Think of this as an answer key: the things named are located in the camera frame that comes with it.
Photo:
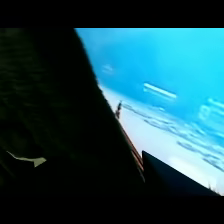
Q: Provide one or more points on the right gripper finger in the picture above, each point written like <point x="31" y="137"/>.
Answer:
<point x="166" y="180"/>

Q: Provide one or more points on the dark green garment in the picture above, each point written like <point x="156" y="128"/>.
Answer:
<point x="56" y="110"/>

